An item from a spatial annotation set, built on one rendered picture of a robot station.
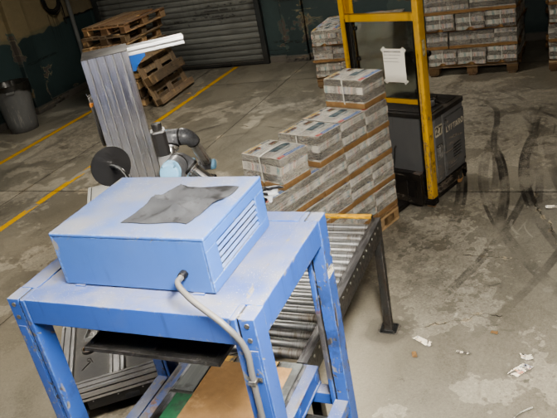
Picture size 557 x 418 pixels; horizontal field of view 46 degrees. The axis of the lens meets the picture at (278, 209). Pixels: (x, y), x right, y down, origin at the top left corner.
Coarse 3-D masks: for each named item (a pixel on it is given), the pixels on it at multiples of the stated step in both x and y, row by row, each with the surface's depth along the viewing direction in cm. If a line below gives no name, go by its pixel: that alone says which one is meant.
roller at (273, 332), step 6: (270, 330) 311; (276, 330) 310; (282, 330) 309; (288, 330) 308; (294, 330) 307; (300, 330) 306; (276, 336) 309; (282, 336) 308; (288, 336) 306; (294, 336) 305; (300, 336) 304; (306, 336) 303
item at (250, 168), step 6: (258, 144) 469; (264, 144) 466; (270, 144) 464; (276, 144) 462; (246, 150) 462; (252, 150) 459; (258, 150) 458; (264, 150) 456; (246, 156) 456; (252, 156) 452; (246, 162) 459; (252, 162) 455; (246, 168) 461; (252, 168) 457; (258, 168) 453; (246, 174) 464; (252, 174) 459; (258, 174) 455
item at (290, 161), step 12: (288, 144) 458; (300, 144) 454; (264, 156) 446; (276, 156) 441; (288, 156) 440; (300, 156) 450; (264, 168) 448; (276, 168) 439; (288, 168) 443; (300, 168) 452; (276, 180) 444; (288, 180) 445
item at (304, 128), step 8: (304, 120) 497; (288, 128) 488; (296, 128) 485; (304, 128) 482; (312, 128) 479; (320, 128) 476; (328, 128) 472; (304, 136) 466; (312, 136) 462; (320, 136) 460
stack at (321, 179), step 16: (336, 160) 481; (352, 160) 496; (368, 160) 510; (320, 176) 470; (336, 176) 484; (368, 176) 514; (288, 192) 447; (304, 192) 461; (320, 192) 473; (336, 192) 486; (352, 192) 503; (272, 208) 438; (288, 208) 451; (320, 208) 476; (336, 208) 491; (352, 208) 507; (368, 208) 521
